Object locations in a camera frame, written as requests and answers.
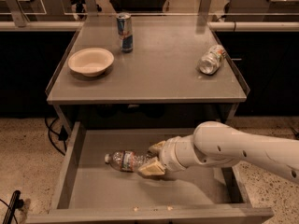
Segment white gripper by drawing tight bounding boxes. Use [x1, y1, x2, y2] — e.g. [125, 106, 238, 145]
[138, 135, 191, 176]

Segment clear plastic water bottle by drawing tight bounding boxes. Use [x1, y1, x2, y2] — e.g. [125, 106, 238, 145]
[104, 150, 154, 173]

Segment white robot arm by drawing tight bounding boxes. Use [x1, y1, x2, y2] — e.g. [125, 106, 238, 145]
[138, 121, 299, 184]

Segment grey open drawer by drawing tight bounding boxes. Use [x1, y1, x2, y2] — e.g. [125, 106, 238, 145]
[27, 123, 273, 224]

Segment grey counter cabinet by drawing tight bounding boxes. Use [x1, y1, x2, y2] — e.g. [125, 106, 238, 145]
[45, 13, 250, 135]

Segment silver soda can lying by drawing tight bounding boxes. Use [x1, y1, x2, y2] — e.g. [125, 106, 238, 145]
[197, 45, 226, 76]

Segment white paper bowl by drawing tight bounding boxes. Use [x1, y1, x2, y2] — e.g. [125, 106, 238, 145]
[67, 48, 114, 77]

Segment blue silver energy drink can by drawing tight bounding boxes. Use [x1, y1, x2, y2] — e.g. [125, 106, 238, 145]
[116, 12, 133, 53]

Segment black stick object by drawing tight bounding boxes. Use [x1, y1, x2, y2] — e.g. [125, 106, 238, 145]
[2, 190, 23, 224]

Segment black floor cables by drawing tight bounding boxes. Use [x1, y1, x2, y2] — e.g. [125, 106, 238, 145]
[44, 115, 70, 157]

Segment white horizontal rail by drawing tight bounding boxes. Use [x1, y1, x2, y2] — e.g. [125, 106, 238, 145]
[0, 21, 299, 33]

